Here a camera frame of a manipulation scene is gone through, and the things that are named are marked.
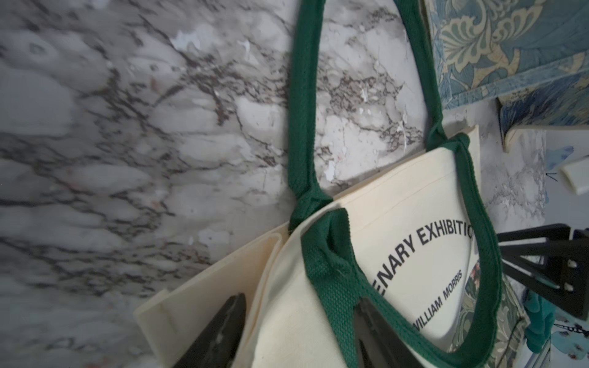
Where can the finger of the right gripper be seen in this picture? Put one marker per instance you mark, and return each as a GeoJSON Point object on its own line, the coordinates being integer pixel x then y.
{"type": "Point", "coordinates": [552, 261]}

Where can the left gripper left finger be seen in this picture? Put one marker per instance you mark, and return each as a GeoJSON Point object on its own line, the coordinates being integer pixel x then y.
{"type": "Point", "coordinates": [218, 343]}

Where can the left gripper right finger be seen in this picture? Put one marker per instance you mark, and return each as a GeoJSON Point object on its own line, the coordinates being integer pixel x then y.
{"type": "Point", "coordinates": [376, 342]}

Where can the cream bag green handles floral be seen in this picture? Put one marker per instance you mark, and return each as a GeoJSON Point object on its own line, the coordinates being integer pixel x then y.
{"type": "Point", "coordinates": [414, 239]}

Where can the cream bag blue floral pattern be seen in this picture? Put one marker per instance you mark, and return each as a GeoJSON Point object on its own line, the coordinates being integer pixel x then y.
{"type": "Point", "coordinates": [530, 56]}

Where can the green rubber glove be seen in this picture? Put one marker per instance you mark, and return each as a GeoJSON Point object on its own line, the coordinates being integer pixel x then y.
{"type": "Point", "coordinates": [542, 316]}

